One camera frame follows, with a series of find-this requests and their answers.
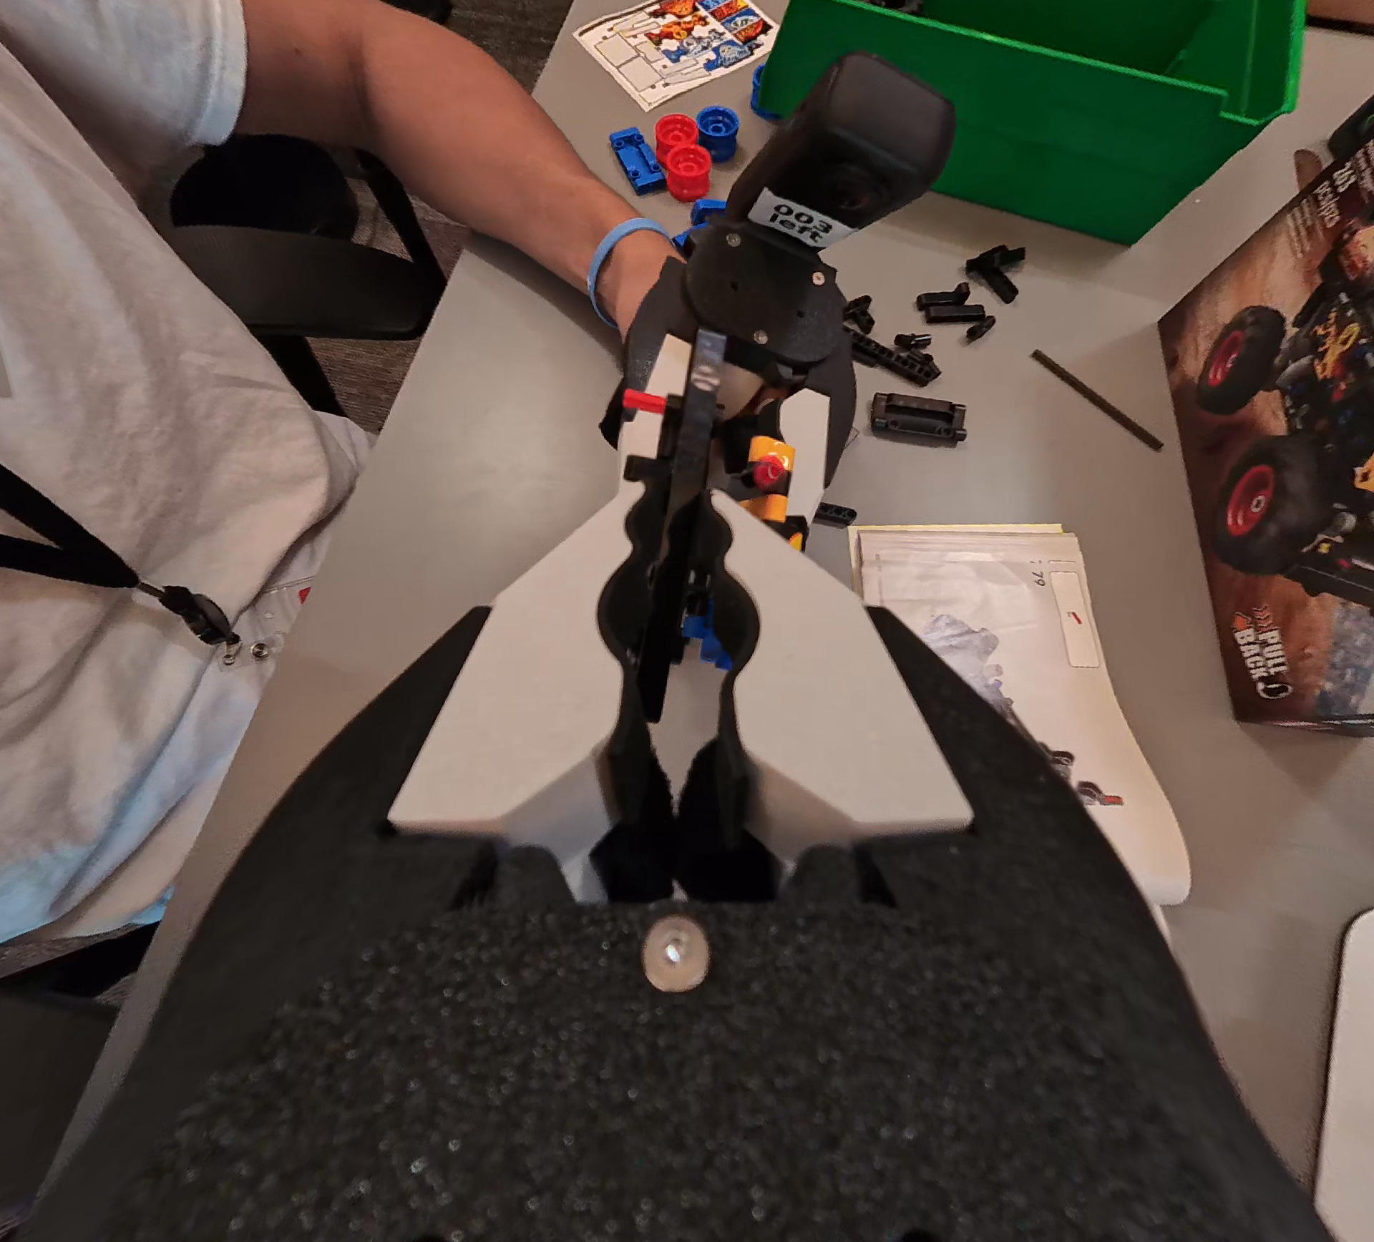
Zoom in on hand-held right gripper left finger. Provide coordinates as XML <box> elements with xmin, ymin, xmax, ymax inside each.
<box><xmin>385</xmin><ymin>492</ymin><xmax>672</xmax><ymax>862</ymax></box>

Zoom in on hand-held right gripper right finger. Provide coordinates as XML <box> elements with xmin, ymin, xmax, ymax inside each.
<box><xmin>703</xmin><ymin>492</ymin><xmax>974</xmax><ymax>862</ymax></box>

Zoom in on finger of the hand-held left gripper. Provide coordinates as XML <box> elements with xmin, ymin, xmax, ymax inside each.
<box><xmin>621</xmin><ymin>333</ymin><xmax>701</xmax><ymax>483</ymax></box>
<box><xmin>778</xmin><ymin>393</ymin><xmax>836</xmax><ymax>516</ymax></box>

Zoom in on long black lego beam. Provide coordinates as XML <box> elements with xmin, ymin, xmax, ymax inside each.
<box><xmin>621</xmin><ymin>328</ymin><xmax>722</xmax><ymax>724</ymax></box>

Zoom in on scattered black lego pieces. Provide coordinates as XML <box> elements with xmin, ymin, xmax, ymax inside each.
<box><xmin>839</xmin><ymin>245</ymin><xmax>1027</xmax><ymax>388</ymax></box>

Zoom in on lego instruction booklet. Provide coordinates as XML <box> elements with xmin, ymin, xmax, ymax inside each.
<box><xmin>848</xmin><ymin>524</ymin><xmax>1194</xmax><ymax>908</ymax></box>

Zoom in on blue lego plate piece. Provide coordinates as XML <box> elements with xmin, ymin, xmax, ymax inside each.
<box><xmin>607</xmin><ymin>127</ymin><xmax>667</xmax><ymax>197</ymax></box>

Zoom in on lego set box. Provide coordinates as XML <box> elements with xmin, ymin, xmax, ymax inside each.
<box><xmin>1157</xmin><ymin>100</ymin><xmax>1374</xmax><ymax>736</ymax></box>

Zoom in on blue wristband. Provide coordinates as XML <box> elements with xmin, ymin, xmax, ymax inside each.
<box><xmin>585</xmin><ymin>217</ymin><xmax>674</xmax><ymax>332</ymax></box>

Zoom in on clear badge holder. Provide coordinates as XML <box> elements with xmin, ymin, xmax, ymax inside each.
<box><xmin>220</xmin><ymin>577</ymin><xmax>314</xmax><ymax>669</ymax></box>

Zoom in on sticker sheet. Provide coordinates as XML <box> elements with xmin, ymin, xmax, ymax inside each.
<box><xmin>573</xmin><ymin>0</ymin><xmax>780</xmax><ymax>113</ymax></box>

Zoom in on long thin black axle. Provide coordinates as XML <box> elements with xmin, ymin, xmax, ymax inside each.
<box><xmin>1030</xmin><ymin>349</ymin><xmax>1167</xmax><ymax>454</ymax></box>

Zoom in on green plastic bin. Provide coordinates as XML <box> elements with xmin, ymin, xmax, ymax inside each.
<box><xmin>756</xmin><ymin>0</ymin><xmax>1312</xmax><ymax>248</ymax></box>

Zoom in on black office chair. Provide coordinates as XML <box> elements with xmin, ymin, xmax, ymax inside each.
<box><xmin>168</xmin><ymin>132</ymin><xmax>448</xmax><ymax>420</ymax></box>

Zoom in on black lego frame piece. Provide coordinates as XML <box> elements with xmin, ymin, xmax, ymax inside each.
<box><xmin>868</xmin><ymin>391</ymin><xmax>967</xmax><ymax>446</ymax></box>

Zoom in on black lanyard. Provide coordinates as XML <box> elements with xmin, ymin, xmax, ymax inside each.
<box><xmin>0</xmin><ymin>465</ymin><xmax>242</xmax><ymax>649</ymax></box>

